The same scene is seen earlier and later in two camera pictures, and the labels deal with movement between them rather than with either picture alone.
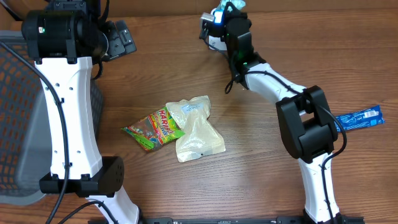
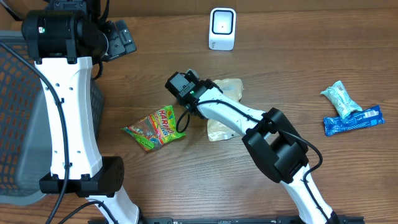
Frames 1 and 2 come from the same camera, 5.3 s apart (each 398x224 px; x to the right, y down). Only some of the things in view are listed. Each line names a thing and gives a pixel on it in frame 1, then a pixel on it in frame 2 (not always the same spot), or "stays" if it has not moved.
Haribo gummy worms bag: (155, 130) stays
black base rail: (313, 219) stays
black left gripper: (120, 37) stays
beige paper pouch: (201, 139) → (232, 88)
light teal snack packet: (239, 4) → (343, 104)
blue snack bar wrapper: (369, 117) stays
